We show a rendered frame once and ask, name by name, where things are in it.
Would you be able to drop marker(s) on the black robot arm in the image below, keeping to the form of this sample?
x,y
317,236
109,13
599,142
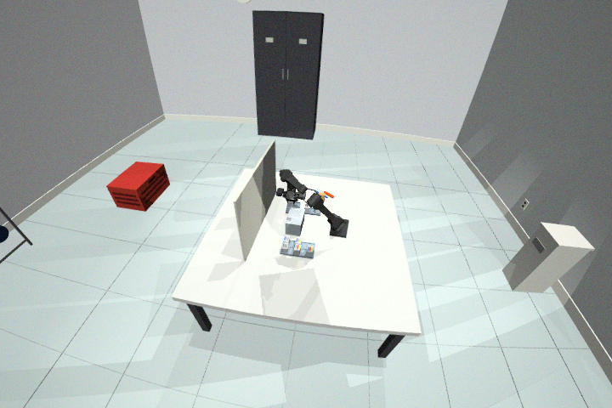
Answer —
x,y
315,201

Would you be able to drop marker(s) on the beige flat panel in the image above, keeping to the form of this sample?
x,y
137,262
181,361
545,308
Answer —
x,y
254,199

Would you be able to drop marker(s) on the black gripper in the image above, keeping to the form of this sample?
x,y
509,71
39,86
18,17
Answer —
x,y
281,192

